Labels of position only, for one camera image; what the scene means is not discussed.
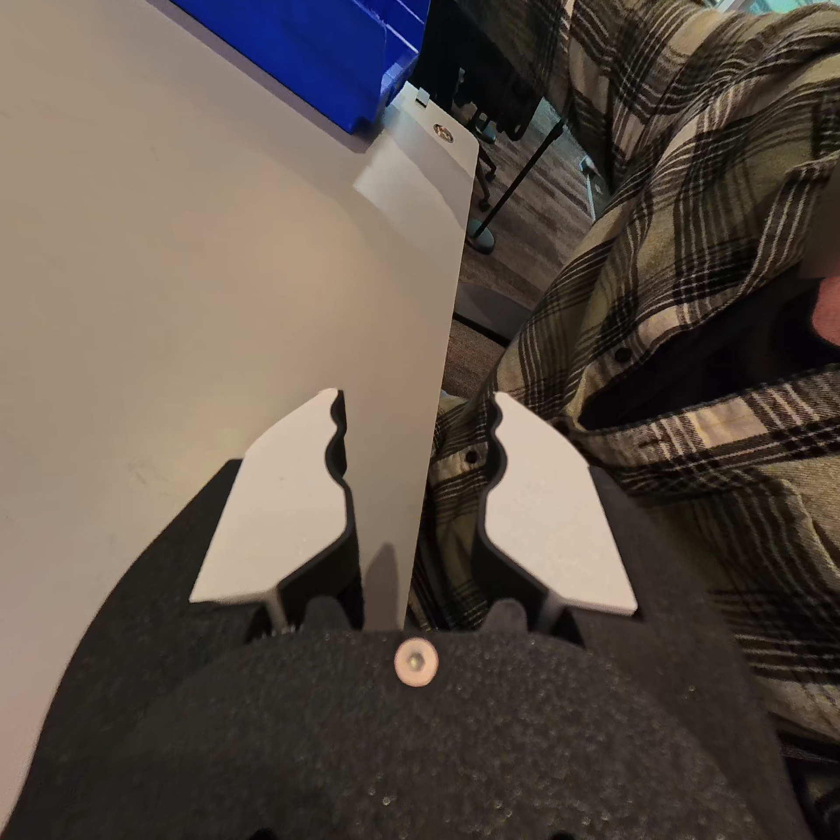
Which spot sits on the black rolling chair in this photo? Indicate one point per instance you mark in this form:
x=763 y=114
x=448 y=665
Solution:
x=485 y=59

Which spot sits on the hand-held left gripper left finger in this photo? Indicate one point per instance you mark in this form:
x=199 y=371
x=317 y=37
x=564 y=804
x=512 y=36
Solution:
x=282 y=518

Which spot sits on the blue plastic bin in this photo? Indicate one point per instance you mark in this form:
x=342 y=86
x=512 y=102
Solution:
x=308 y=46

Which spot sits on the black floor stand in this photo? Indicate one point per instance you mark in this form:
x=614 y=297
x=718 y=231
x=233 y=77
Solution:
x=518 y=184

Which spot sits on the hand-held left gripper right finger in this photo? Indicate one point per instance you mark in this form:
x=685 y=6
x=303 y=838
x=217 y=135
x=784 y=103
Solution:
x=551 y=525

